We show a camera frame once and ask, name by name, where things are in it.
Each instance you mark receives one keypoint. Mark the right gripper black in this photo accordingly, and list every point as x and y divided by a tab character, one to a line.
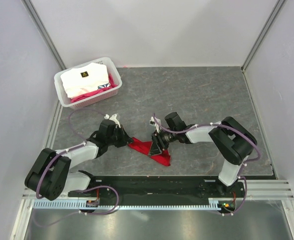
158	144

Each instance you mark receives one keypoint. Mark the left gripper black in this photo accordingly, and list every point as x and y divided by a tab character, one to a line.
125	139

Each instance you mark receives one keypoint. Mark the red cloth napkin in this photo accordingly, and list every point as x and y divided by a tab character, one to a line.
143	147

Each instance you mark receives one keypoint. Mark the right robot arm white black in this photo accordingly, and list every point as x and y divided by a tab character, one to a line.
233	141

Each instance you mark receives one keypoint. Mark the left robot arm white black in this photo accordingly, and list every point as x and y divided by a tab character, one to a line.
48	175

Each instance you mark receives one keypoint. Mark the pink folded towel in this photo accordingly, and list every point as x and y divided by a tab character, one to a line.
100	89

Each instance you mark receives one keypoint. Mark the white folded shirt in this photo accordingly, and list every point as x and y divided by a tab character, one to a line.
88	78

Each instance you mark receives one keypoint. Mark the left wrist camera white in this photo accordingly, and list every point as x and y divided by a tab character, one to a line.
113	118

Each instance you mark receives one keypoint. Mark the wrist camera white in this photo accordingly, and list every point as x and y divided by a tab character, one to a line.
156	123
113	118

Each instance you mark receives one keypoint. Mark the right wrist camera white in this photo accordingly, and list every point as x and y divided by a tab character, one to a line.
156	123

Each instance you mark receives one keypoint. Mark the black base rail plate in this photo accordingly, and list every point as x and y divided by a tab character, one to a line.
168	190

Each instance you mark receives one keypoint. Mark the white slotted cable duct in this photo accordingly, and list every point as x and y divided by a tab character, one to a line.
76	204

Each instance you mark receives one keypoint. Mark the aluminium frame rail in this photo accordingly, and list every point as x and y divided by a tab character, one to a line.
264	190

